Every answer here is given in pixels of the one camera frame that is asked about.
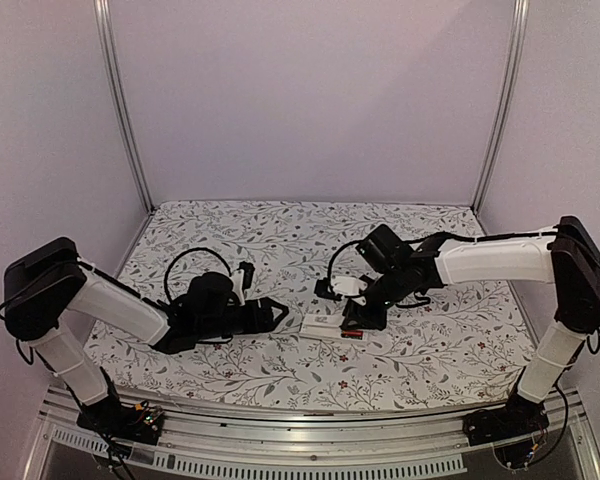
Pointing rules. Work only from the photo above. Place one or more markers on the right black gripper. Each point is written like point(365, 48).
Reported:
point(367, 320)

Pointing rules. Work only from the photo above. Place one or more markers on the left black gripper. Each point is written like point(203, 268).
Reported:
point(266, 323)

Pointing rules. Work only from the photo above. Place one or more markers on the red AAA battery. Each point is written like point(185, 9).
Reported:
point(352, 334)

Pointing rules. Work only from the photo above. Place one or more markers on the white remote control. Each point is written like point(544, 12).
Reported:
point(328, 328)

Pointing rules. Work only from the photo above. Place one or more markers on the white remote battery cover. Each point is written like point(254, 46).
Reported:
point(322, 321)

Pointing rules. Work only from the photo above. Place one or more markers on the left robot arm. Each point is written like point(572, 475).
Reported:
point(53, 279)

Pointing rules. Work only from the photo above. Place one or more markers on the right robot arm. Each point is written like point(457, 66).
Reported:
point(554, 273)

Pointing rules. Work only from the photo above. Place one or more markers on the floral patterned table mat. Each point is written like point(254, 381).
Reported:
point(468, 346)

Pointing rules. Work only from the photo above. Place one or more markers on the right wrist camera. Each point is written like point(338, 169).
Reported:
point(340, 287)

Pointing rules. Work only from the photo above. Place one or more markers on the front aluminium rail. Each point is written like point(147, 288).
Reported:
point(207, 440)

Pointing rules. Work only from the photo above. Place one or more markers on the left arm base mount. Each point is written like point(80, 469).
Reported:
point(140, 423)

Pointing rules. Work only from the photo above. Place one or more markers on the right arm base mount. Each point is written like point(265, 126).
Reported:
point(517, 417)

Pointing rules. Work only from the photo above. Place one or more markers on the left aluminium frame post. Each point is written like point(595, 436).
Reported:
point(106, 35)

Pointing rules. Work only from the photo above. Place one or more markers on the aluminium frame post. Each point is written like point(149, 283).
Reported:
point(106, 35)
point(505, 99)

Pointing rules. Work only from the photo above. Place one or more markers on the right aluminium frame post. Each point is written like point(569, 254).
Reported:
point(505, 99)

